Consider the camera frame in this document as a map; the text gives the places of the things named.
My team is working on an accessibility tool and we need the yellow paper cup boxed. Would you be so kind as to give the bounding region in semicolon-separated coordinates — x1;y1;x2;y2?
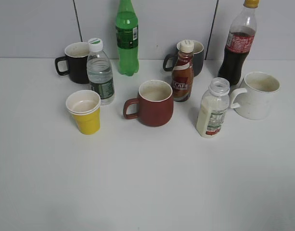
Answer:
65;90;101;135

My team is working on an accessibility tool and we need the clear plastic milk bottle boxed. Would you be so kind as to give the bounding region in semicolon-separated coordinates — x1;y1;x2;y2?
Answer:
196;77;230;138

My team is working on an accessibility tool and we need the red ceramic mug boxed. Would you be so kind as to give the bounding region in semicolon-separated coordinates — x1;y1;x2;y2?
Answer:
123;80;174;127

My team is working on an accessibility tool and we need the brown coffee drink bottle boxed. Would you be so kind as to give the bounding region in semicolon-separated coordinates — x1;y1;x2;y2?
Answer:
171;39;194;102

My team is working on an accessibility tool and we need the clear water bottle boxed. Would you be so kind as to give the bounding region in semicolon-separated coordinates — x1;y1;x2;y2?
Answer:
87;38;115;105

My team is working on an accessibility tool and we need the dark grey ceramic mug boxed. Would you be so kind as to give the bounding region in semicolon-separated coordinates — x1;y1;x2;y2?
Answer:
163;40;204;77

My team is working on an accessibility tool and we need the black ceramic mug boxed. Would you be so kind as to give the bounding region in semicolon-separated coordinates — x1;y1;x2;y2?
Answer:
54;42;90;84

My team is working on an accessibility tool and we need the green soda bottle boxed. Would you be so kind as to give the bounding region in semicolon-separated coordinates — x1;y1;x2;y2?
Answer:
115;0;139;76

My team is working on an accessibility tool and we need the white ceramic mug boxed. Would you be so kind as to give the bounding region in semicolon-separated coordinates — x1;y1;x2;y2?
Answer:
230;72;281;120

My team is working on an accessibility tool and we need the cola bottle yellow cap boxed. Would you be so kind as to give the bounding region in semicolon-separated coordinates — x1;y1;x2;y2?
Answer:
218;0;259;86

